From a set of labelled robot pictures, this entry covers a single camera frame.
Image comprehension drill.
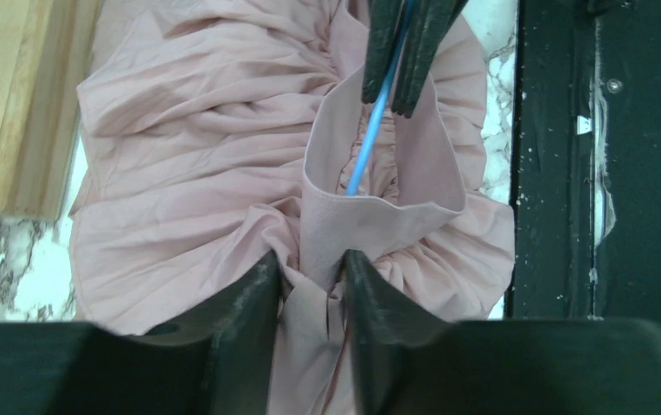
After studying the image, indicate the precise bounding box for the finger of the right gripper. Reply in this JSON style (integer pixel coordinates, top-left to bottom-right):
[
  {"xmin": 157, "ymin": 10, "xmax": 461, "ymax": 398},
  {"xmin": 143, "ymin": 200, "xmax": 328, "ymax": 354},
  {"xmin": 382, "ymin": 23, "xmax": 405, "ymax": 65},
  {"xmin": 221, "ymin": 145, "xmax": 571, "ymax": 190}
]
[
  {"xmin": 361, "ymin": 0, "xmax": 403, "ymax": 104},
  {"xmin": 391, "ymin": 0, "xmax": 468, "ymax": 118}
]

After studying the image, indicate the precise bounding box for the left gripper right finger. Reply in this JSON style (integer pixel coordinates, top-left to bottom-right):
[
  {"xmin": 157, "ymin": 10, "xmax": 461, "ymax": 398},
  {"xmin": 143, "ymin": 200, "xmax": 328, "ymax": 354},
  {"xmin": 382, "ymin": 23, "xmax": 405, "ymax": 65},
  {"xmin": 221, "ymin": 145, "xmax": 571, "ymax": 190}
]
[{"xmin": 343, "ymin": 250, "xmax": 661, "ymax": 414}]

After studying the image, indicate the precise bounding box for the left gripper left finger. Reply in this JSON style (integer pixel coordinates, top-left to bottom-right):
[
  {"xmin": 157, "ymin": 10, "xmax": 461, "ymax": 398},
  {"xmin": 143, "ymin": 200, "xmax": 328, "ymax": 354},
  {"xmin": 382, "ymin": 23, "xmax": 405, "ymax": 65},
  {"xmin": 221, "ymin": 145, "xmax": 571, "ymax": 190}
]
[{"xmin": 0, "ymin": 252, "xmax": 281, "ymax": 414}]

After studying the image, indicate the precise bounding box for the blue wire hanger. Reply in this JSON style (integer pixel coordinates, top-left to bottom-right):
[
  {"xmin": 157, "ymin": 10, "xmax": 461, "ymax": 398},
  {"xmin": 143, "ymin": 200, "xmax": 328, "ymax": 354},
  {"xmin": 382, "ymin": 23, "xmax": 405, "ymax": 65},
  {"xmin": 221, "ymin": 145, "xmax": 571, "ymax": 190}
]
[{"xmin": 345, "ymin": 0, "xmax": 416, "ymax": 196}]

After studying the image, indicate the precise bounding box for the pink clothes pile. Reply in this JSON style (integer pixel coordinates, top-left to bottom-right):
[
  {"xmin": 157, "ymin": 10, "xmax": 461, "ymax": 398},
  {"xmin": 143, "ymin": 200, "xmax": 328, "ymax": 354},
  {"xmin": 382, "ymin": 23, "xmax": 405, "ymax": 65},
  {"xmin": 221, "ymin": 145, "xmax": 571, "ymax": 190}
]
[{"xmin": 69, "ymin": 1, "xmax": 515, "ymax": 414}]

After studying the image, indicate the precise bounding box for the wooden hanger rack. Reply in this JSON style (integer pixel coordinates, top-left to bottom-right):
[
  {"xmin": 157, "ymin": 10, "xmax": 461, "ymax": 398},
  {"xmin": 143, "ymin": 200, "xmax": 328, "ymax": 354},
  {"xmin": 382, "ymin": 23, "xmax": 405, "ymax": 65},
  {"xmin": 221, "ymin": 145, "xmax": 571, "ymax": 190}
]
[{"xmin": 0, "ymin": 1, "xmax": 101, "ymax": 226}]

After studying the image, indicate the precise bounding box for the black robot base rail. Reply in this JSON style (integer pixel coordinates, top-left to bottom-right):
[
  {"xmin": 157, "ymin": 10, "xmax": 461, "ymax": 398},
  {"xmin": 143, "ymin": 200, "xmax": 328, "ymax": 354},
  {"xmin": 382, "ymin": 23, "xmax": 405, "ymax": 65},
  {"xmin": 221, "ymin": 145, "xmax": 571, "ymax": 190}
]
[{"xmin": 504, "ymin": 1, "xmax": 661, "ymax": 325}]

